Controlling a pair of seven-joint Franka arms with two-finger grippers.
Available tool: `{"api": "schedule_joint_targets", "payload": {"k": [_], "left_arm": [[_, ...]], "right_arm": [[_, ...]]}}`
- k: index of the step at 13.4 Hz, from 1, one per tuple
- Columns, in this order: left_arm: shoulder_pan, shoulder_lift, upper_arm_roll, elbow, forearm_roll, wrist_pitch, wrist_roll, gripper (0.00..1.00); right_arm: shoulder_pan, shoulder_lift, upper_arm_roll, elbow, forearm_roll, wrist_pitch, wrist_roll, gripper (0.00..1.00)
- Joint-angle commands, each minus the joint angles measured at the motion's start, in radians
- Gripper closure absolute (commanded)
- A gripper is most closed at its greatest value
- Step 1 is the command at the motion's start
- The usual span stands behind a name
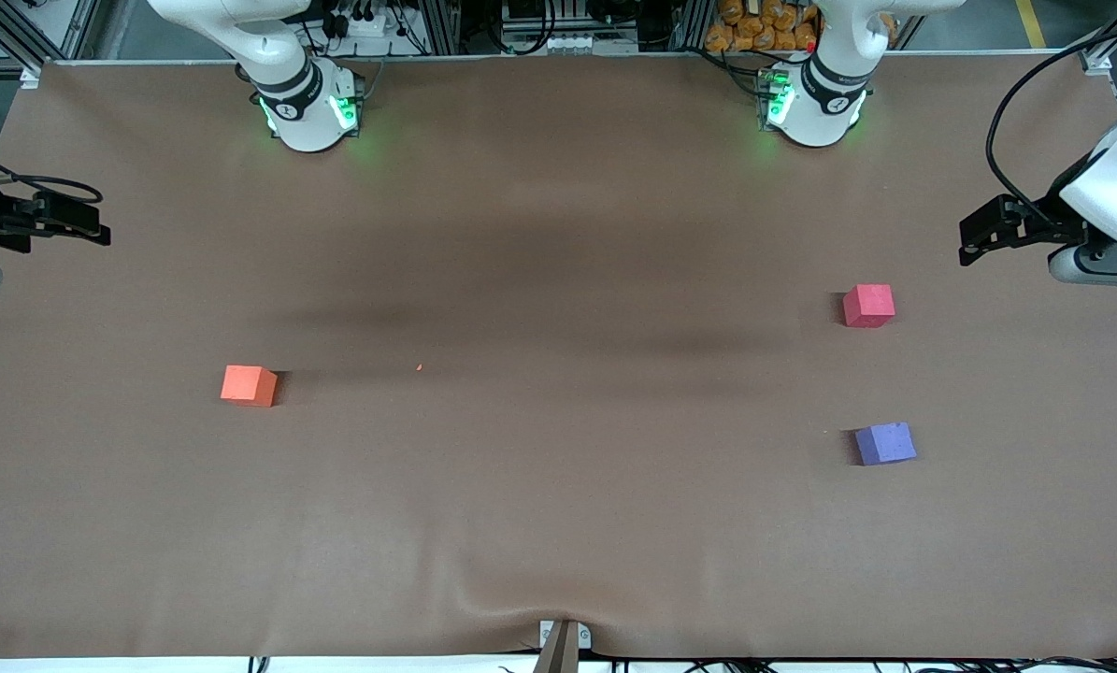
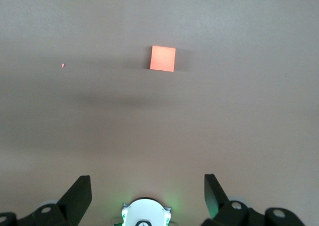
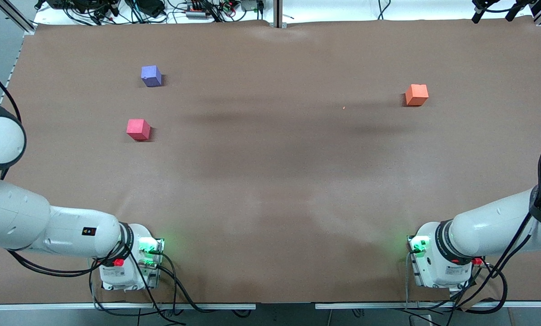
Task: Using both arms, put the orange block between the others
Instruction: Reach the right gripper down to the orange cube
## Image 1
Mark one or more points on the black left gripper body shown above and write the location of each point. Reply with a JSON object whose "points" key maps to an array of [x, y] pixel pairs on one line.
{"points": [[1047, 221]]}

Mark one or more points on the orange foam block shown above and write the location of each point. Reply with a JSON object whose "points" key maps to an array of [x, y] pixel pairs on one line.
{"points": [[245, 385]]}

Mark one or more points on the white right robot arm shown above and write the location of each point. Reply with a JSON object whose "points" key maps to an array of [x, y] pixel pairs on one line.
{"points": [[307, 107]]}

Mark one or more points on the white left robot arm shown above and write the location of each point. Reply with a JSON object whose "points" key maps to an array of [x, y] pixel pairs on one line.
{"points": [[815, 103]]}

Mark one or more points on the red foam block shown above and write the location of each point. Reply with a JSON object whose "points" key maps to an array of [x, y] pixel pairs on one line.
{"points": [[868, 307]]}

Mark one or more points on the purple foam block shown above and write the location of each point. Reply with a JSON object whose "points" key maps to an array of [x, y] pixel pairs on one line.
{"points": [[885, 444]]}

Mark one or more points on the bag of orange balls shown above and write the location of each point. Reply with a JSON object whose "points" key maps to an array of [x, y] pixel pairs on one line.
{"points": [[754, 28]]}

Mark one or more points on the white power strip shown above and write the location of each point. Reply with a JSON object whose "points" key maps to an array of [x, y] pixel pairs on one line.
{"points": [[366, 23]]}

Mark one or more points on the white connector row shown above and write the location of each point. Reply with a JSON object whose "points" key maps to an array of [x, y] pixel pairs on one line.
{"points": [[577, 43]]}

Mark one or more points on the brown table cover sheet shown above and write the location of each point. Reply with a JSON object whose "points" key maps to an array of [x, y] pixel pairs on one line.
{"points": [[558, 467]]}

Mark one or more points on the aluminium frame profile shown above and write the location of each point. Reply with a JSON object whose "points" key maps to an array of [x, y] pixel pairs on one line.
{"points": [[7, 33], [1114, 42]]}

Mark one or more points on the grey metal clamp bracket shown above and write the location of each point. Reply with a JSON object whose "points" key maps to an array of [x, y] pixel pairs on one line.
{"points": [[547, 636]]}

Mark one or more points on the brown camera mount pole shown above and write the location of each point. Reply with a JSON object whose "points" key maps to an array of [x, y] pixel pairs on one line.
{"points": [[558, 654]]}

